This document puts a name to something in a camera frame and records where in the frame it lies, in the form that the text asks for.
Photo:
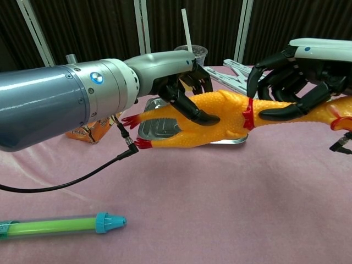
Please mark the white frame pole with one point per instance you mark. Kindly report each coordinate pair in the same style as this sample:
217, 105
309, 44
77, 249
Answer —
142, 24
243, 30
35, 30

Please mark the stainless steel tray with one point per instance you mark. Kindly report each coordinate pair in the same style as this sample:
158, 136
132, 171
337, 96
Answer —
156, 131

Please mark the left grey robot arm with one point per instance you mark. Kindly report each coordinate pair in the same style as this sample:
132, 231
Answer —
49, 104

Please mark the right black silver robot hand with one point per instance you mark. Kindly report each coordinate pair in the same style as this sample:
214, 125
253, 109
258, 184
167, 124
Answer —
327, 52

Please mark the pink tablecloth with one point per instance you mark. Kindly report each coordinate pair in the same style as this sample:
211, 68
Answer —
192, 198

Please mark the yellow rubber chicken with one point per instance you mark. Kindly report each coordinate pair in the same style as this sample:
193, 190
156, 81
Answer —
220, 115

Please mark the clear cup with orange liquid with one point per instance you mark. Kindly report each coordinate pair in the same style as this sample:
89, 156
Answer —
201, 53

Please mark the orange cardboard box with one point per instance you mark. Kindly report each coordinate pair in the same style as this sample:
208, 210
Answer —
90, 132

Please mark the green and blue marker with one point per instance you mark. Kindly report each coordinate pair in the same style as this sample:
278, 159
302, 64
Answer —
55, 225

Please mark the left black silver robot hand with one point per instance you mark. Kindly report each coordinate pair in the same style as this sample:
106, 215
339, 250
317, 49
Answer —
162, 66

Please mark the black pleated curtain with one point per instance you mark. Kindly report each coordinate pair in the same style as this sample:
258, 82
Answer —
96, 24

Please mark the white folding laptop stand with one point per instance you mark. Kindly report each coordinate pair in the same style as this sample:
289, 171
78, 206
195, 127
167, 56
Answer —
231, 78

